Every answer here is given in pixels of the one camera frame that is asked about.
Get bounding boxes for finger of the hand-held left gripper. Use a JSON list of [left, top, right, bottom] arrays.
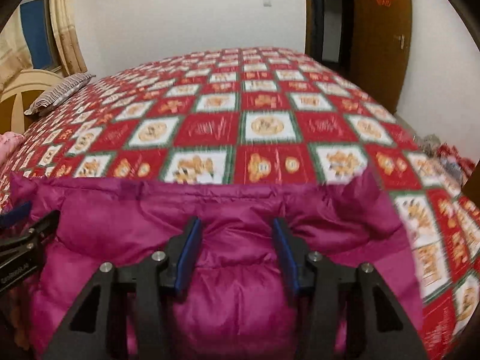
[[0, 202, 33, 230], [0, 210, 61, 267]]

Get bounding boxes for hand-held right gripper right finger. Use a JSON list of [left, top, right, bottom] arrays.
[[273, 217, 428, 360]]

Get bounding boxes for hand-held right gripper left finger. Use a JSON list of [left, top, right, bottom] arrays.
[[41, 217, 203, 360]]

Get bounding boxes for purple down jacket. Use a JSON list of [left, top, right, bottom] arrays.
[[11, 175, 424, 360]]

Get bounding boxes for heap of floor clothes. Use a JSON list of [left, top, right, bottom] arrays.
[[420, 135, 474, 181]]

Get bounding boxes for pink floral quilt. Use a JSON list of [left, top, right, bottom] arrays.
[[0, 132, 25, 166]]

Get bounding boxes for beige bed headboard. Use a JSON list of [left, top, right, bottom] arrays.
[[0, 69, 64, 136]]

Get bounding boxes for striped pillow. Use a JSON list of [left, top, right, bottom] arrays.
[[29, 73, 96, 117]]

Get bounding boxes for red printed bed sheet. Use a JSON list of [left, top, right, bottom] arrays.
[[0, 47, 480, 346]]

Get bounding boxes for window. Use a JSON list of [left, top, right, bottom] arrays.
[[19, 0, 62, 72]]

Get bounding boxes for narrow beige patterned curtain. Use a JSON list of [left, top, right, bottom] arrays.
[[49, 0, 89, 77]]

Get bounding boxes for brown wooden door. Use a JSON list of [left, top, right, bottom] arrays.
[[352, 0, 413, 113]]

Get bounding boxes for brown door frame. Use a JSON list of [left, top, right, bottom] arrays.
[[304, 0, 327, 64]]

